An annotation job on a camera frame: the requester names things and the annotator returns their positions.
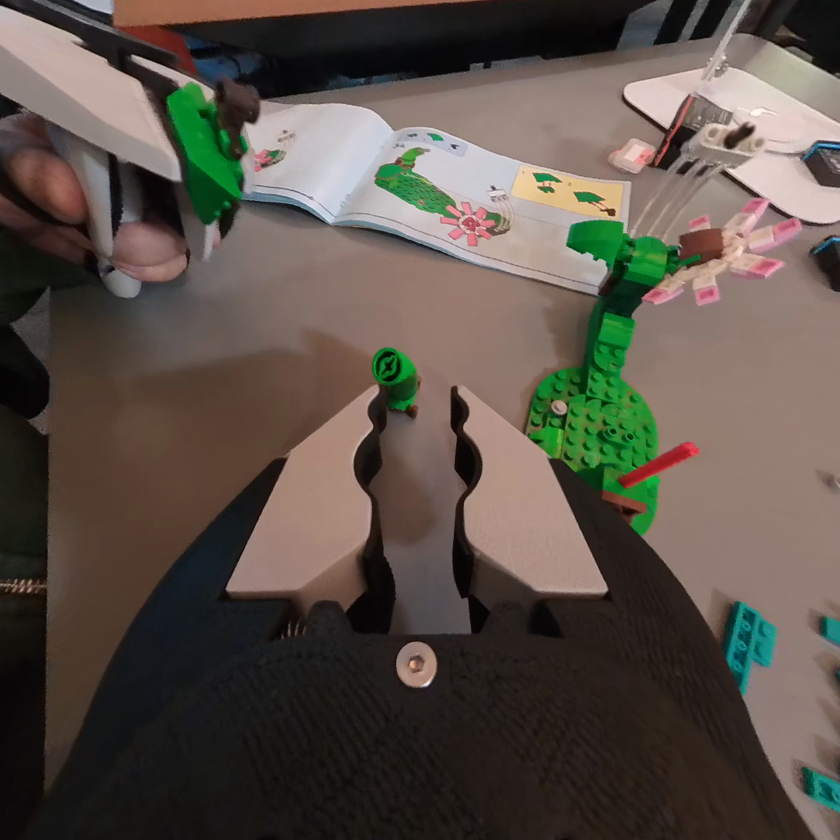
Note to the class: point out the wooden board white stand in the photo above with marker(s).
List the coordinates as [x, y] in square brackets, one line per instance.
[663, 98]

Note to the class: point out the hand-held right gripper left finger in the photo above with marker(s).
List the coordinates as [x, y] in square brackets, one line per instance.
[302, 518]

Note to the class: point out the person's left hand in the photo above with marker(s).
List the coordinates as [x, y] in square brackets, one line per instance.
[39, 184]

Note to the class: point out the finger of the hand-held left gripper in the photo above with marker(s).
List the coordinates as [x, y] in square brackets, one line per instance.
[85, 92]

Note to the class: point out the pink lego flower assembly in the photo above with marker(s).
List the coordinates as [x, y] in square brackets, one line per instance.
[646, 256]

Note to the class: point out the pile of teal lego pieces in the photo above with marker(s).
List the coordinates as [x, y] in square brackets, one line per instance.
[748, 636]

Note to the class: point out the green lego base build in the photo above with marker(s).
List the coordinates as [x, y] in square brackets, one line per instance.
[590, 426]

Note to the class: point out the black case blue edge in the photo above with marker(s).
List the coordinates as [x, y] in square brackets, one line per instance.
[823, 164]
[828, 262]

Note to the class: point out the green lego cylinder piece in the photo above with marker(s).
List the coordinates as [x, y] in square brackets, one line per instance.
[397, 387]

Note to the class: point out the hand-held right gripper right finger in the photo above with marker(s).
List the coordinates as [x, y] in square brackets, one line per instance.
[531, 525]

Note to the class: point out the small pink clear case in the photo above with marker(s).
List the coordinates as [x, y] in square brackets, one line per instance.
[631, 157]

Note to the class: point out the green lego stem assembly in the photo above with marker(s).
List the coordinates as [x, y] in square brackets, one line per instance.
[203, 157]

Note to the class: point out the lego instruction booklet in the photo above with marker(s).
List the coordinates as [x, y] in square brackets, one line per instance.
[367, 164]

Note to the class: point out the black case red stripe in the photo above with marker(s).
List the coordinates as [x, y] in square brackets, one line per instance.
[673, 141]

